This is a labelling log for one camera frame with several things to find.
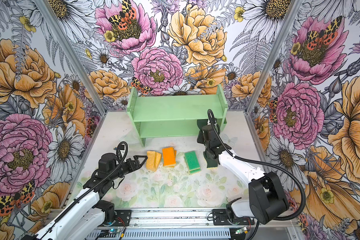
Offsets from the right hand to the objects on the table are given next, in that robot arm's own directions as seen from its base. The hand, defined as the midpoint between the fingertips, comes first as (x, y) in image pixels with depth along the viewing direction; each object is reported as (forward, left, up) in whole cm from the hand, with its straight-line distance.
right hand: (202, 136), depth 88 cm
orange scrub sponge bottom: (-4, +17, -12) cm, 21 cm away
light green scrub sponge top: (-10, +6, -11) cm, 16 cm away
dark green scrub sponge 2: (-9, -5, -14) cm, 18 cm away
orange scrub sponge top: (-7, +20, -12) cm, 25 cm away
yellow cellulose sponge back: (-6, +27, -13) cm, 30 cm away
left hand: (-14, +33, -4) cm, 36 cm away
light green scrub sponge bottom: (-15, +7, -14) cm, 22 cm away
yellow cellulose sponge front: (-10, +30, -9) cm, 33 cm away
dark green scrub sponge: (+4, +1, +6) cm, 8 cm away
